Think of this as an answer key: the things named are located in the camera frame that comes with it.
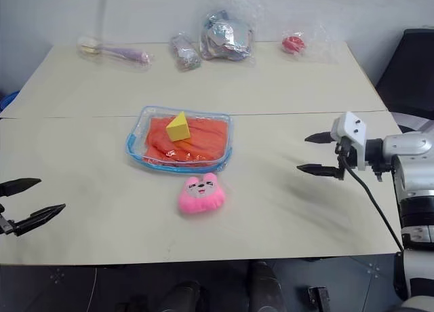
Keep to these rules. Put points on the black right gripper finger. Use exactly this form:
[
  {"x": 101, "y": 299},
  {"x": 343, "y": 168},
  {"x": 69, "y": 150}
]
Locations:
[
  {"x": 322, "y": 170},
  {"x": 320, "y": 137}
]

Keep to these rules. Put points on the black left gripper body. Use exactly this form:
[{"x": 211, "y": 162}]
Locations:
[{"x": 5, "y": 224}]

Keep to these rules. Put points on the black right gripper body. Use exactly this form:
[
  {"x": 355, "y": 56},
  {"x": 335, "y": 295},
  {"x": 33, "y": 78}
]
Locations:
[{"x": 351, "y": 157}]

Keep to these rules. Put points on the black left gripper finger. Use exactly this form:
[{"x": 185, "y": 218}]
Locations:
[
  {"x": 40, "y": 216},
  {"x": 20, "y": 186}
]

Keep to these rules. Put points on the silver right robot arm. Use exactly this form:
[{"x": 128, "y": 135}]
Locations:
[{"x": 412, "y": 156}]

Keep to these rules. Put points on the bagged red object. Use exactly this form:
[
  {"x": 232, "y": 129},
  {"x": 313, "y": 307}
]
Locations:
[{"x": 293, "y": 43}]

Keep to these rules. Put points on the orange cloth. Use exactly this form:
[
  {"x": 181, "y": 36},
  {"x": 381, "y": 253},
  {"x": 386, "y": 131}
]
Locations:
[{"x": 203, "y": 139}]

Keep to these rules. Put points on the clear pouch with orange cloth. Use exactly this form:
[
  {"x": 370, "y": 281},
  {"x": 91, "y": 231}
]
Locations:
[{"x": 135, "y": 146}]

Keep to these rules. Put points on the large bag of silver items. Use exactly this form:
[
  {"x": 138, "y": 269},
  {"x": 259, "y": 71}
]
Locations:
[{"x": 225, "y": 37}]

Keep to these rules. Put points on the small bagged trinket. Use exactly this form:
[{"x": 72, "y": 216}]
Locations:
[{"x": 184, "y": 52}]

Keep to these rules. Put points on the purple brush in plastic bag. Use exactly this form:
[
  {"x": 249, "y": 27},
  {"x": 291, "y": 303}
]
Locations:
[{"x": 125, "y": 52}]

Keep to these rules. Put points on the blue round object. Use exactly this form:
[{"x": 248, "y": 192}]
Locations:
[{"x": 7, "y": 100}]

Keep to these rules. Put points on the black chair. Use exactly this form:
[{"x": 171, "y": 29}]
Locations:
[{"x": 410, "y": 74}]

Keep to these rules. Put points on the pink plush animal toy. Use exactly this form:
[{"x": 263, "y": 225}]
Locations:
[{"x": 201, "y": 196}]

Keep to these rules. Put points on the small black block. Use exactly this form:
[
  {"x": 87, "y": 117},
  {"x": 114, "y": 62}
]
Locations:
[{"x": 318, "y": 298}]

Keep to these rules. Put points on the dark rounded shape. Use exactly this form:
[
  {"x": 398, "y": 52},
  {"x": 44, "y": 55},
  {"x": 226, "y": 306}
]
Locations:
[{"x": 266, "y": 288}]

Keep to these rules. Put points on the yellow wedge block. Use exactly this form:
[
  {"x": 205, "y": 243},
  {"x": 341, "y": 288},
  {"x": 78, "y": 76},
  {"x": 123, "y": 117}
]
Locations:
[{"x": 178, "y": 129}]

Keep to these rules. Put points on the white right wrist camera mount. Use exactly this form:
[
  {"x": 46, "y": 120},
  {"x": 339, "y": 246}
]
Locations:
[{"x": 354, "y": 129}]

